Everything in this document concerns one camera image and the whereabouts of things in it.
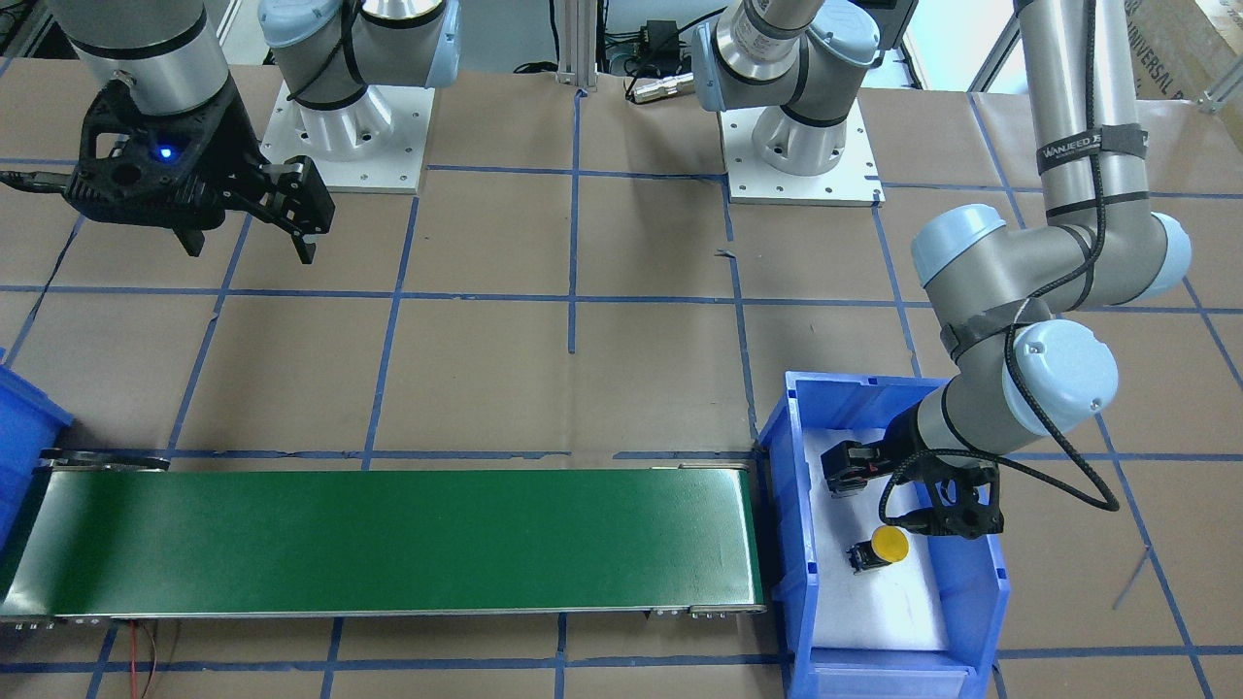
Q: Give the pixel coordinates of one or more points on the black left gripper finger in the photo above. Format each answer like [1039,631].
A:
[849,465]

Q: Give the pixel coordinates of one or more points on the black power adapter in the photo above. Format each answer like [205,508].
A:
[659,40]

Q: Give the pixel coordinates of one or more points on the yellow push button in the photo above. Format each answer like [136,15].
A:
[886,546]

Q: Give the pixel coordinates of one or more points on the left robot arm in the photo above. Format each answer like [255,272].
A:
[1001,294]

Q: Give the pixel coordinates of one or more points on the cardboard box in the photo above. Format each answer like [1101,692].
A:
[1179,48]

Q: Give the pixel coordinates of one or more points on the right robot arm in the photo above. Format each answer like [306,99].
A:
[330,52]

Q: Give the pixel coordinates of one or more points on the green conveyor belt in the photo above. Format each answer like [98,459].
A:
[140,545]

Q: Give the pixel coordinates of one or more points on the aluminium frame post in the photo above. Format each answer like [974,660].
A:
[577,23]

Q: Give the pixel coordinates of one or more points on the silver cable connector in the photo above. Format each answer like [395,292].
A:
[665,88]

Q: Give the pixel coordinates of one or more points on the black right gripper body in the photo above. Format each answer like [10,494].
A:
[221,146]

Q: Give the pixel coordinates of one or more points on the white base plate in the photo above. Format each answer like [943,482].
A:
[771,159]
[373,146]

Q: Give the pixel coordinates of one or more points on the white foam pad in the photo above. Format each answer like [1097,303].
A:
[895,607]

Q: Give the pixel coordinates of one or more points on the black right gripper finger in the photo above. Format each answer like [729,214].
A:
[191,239]
[290,195]

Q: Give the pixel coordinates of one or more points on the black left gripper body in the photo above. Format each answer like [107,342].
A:
[900,433]

